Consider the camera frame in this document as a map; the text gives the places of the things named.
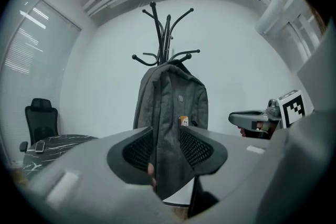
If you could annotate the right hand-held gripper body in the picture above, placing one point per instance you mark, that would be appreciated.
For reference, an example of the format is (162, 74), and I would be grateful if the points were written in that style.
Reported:
(292, 108)

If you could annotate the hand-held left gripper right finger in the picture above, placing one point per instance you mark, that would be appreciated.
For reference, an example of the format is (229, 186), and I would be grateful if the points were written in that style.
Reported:
(236, 160)

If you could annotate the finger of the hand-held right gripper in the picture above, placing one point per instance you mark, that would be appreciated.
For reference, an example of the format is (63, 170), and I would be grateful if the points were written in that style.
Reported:
(244, 117)

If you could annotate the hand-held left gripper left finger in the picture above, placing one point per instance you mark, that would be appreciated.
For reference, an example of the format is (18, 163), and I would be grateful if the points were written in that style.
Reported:
(86, 173)

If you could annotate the dark grey backpack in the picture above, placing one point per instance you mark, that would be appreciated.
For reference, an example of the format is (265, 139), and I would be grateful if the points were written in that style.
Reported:
(170, 118)

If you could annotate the black coat stand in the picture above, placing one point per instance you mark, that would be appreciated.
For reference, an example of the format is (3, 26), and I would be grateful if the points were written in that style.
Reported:
(161, 34)

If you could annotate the person's right hand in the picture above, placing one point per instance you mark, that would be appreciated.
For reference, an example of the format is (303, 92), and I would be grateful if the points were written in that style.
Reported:
(242, 131)

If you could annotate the person's left hand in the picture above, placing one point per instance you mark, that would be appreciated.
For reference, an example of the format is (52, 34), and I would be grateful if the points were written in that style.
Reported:
(151, 178)

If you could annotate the black marble round table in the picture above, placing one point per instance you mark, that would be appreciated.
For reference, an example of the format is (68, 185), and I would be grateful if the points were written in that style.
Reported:
(57, 144)

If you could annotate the smartphone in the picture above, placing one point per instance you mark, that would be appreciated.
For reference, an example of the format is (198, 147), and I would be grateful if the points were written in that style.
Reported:
(40, 146)

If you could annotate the person's top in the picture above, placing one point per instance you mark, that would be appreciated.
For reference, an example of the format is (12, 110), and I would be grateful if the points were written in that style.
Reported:
(309, 165)

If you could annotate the black mesh office chair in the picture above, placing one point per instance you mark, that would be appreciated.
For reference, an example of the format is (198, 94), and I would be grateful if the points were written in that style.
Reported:
(42, 118)

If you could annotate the white wrapped pipe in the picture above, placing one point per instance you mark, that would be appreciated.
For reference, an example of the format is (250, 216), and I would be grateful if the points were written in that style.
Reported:
(275, 14)

